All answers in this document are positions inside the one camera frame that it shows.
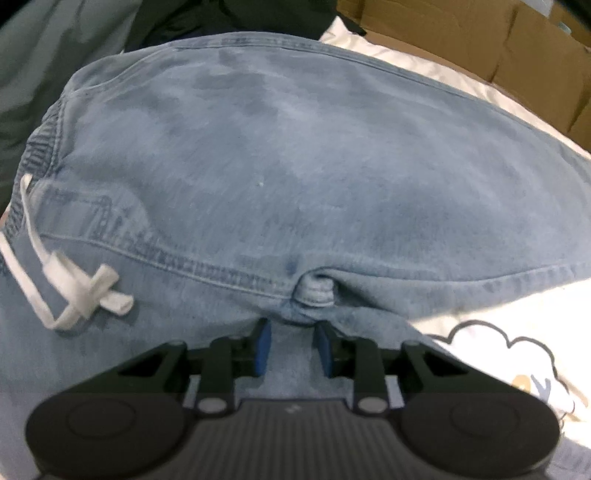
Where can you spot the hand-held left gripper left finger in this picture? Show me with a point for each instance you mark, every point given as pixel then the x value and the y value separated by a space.
pixel 264 346

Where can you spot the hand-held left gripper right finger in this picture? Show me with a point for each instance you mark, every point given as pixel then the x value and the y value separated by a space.
pixel 323 346

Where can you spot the light blue denim pants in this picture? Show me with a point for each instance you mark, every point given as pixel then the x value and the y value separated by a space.
pixel 300 161

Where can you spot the cream bear print bed sheet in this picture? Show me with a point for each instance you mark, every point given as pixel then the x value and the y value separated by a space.
pixel 568 314

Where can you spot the black cloth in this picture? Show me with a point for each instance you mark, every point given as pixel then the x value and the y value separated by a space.
pixel 258 18

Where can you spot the flattened brown cardboard box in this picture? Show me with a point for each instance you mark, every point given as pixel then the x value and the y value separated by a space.
pixel 461 32

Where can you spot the grey quilted cushion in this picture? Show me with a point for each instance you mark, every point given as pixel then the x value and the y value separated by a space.
pixel 46 69

